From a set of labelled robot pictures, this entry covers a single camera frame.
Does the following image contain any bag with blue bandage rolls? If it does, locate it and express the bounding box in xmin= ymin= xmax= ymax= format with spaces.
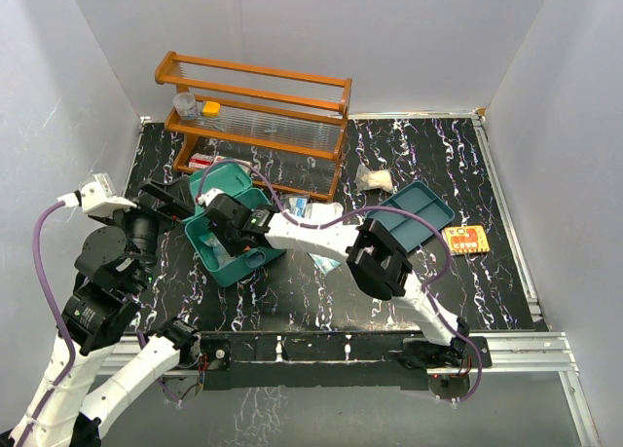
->
xmin=280 ymin=194 xmax=310 ymax=217

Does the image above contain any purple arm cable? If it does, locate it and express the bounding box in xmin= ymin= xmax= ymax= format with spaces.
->
xmin=6 ymin=205 xmax=79 ymax=447
xmin=201 ymin=159 xmax=484 ymax=402

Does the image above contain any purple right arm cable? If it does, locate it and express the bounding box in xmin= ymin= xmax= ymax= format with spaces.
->
xmin=201 ymin=159 xmax=484 ymax=402

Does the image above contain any clear plastic cup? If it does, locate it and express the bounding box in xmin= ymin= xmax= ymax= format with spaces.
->
xmin=172 ymin=92 xmax=199 ymax=121

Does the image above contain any red white medicine box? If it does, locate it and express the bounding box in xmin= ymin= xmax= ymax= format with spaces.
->
xmin=188 ymin=153 xmax=214 ymax=169

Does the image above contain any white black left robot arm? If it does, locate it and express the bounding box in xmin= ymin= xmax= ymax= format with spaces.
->
xmin=1 ymin=173 xmax=202 ymax=446

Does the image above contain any dark blue divided tray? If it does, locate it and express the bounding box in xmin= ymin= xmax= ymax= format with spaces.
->
xmin=364 ymin=181 xmax=457 ymax=249

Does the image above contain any blue white wipes packet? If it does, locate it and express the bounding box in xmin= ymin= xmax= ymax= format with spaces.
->
xmin=203 ymin=234 xmax=234 ymax=269

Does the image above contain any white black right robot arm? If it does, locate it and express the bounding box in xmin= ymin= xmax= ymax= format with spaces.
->
xmin=197 ymin=188 xmax=471 ymax=366

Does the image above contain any black metal base bar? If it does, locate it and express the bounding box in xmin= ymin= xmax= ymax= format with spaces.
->
xmin=155 ymin=319 xmax=493 ymax=393

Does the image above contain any blue face mask packet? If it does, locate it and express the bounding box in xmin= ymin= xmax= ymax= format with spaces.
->
xmin=310 ymin=254 xmax=341 ymax=275

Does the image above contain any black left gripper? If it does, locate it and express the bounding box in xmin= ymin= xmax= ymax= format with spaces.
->
xmin=98 ymin=174 xmax=195 ymax=288

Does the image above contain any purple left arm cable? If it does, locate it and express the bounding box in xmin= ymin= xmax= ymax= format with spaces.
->
xmin=6 ymin=205 xmax=79 ymax=447

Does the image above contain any yellow capped small jar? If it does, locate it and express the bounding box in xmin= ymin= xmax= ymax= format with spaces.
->
xmin=201 ymin=101 xmax=221 ymax=121

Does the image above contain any white gauze packet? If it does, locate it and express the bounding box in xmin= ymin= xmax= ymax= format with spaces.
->
xmin=305 ymin=203 xmax=344 ymax=224

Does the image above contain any bag of cotton balls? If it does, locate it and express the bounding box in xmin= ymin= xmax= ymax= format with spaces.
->
xmin=355 ymin=165 xmax=394 ymax=194

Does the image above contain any orange wooden shelf rack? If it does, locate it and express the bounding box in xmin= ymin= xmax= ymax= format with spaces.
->
xmin=155 ymin=52 xmax=352 ymax=201

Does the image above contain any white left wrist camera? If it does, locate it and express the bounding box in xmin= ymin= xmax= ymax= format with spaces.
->
xmin=56 ymin=172 xmax=137 ymax=218

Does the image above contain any teal medicine kit box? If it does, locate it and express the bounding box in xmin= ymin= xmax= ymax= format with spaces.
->
xmin=184 ymin=163 xmax=283 ymax=287

